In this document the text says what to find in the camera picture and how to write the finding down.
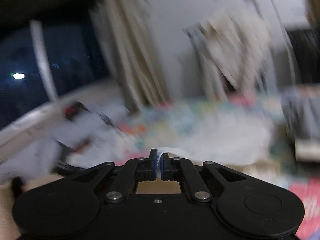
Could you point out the floral quilt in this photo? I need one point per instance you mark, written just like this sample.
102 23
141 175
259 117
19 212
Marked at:
175 115

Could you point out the golden curtain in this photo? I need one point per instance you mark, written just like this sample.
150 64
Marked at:
135 50

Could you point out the white quilted jacket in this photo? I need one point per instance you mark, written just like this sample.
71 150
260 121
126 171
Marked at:
232 50

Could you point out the dark plush toy red bow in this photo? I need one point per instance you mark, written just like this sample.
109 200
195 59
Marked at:
72 110

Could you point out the cat print pillow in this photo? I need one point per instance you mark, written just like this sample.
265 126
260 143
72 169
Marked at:
37 152

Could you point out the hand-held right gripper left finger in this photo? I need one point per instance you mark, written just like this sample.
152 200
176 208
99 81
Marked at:
156 165

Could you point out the dark window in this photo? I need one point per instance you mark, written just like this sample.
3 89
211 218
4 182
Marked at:
70 62

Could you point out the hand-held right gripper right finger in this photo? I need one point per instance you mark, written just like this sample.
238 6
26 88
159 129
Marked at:
163 166

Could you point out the white knit garment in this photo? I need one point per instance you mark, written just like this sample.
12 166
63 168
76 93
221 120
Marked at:
225 137

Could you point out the cream wooden headboard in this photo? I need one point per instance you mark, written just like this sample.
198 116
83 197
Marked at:
30 122

